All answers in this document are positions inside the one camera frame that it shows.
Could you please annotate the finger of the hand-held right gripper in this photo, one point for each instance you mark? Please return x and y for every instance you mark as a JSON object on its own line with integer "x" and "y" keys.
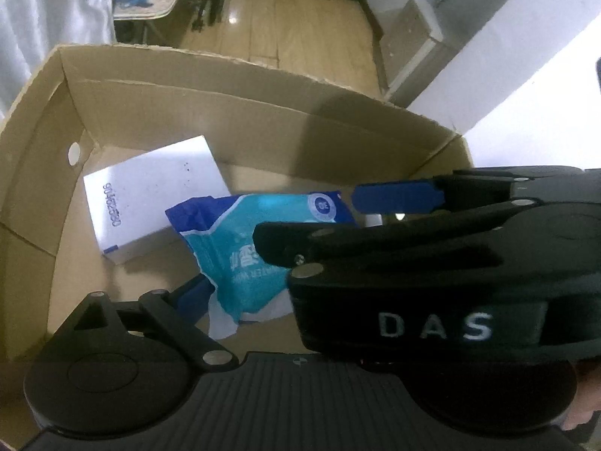
{"x": 394, "y": 197}
{"x": 328, "y": 242}

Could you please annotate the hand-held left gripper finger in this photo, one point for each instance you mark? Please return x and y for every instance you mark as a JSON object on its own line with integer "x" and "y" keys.
{"x": 191, "y": 292}

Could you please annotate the blue teal wipes packet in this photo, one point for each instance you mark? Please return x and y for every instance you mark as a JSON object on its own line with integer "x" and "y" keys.
{"x": 244, "y": 244}

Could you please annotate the white box with blue print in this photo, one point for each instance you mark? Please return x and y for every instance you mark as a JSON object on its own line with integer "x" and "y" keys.
{"x": 150, "y": 197}

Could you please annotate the brown cardboard box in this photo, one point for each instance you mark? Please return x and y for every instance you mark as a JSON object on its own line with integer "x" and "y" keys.
{"x": 263, "y": 117}

